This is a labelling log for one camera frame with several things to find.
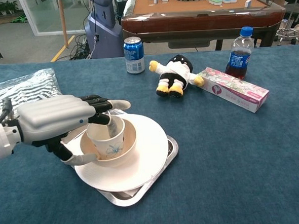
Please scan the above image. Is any flower print paper cup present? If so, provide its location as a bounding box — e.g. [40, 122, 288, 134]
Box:
[86, 115, 128, 161]

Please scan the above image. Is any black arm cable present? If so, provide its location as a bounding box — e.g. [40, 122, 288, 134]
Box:
[0, 97, 15, 134]

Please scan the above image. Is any blue soda can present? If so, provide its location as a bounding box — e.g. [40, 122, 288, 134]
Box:
[123, 36, 146, 75]

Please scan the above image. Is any striped cloth in plastic bag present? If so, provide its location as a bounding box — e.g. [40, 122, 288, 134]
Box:
[0, 67, 64, 119]

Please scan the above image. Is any pink floral long box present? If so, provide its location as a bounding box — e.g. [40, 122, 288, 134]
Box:
[195, 63, 271, 117]

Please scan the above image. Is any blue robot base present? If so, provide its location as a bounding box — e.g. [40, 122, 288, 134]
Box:
[82, 0, 125, 60]

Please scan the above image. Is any brown mahjong table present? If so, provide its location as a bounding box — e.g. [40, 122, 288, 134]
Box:
[119, 0, 288, 56]

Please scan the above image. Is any bundle of floor cables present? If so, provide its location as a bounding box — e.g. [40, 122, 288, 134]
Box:
[67, 33, 94, 60]

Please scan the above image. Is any white paper napkin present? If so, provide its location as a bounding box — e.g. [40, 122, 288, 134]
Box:
[61, 130, 88, 150]

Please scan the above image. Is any black white plush doll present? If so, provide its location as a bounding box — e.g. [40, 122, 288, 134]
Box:
[148, 53, 205, 99]

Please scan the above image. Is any wooden pole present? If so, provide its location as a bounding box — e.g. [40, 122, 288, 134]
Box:
[57, 0, 69, 49]

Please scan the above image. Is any stainless steel tray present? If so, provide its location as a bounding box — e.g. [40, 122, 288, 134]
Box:
[58, 104, 182, 211]

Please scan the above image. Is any cola bottle blue cap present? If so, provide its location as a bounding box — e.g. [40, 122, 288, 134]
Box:
[222, 25, 257, 81]

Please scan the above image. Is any beige bowl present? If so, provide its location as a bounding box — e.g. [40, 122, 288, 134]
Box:
[78, 118, 139, 170]

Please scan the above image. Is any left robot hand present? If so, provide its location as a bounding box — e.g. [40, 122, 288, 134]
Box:
[16, 90, 135, 169]

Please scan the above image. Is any white round plate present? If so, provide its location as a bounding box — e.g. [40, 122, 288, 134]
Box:
[70, 111, 171, 195]

